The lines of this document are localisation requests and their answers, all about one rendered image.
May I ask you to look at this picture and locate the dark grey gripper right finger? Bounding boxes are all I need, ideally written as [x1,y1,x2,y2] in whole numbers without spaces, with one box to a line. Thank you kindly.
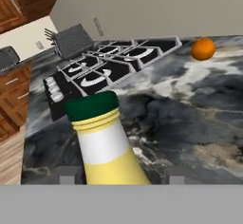
[161,165,211,185]

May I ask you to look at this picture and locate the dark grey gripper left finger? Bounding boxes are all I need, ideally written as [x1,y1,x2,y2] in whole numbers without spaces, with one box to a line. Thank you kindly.
[40,165,85,185]

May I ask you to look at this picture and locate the yellow bottle with green cap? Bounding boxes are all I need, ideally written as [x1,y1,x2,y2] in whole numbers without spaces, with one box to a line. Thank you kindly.
[64,90,152,185]

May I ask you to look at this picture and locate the brown wooden drawer unit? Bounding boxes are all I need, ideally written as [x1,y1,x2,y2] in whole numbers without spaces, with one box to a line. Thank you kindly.
[0,63,33,144]

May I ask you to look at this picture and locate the black gas hob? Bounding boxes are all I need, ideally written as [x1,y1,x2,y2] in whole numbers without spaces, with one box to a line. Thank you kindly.
[43,36,184,122]

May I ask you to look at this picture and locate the orange fruit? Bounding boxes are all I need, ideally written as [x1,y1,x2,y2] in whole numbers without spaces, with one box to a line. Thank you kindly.
[190,37,217,62]

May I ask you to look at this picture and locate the dark grey rounded appliance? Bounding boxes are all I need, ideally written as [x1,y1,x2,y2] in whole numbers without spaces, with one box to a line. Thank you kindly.
[0,45,21,73]

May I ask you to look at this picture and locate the grey wall socket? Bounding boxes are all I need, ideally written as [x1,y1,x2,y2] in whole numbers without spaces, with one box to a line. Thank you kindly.
[35,40,46,50]
[93,16,105,37]

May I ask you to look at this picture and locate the brown wooden wall cupboards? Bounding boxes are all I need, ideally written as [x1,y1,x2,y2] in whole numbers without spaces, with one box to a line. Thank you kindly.
[0,0,68,35]

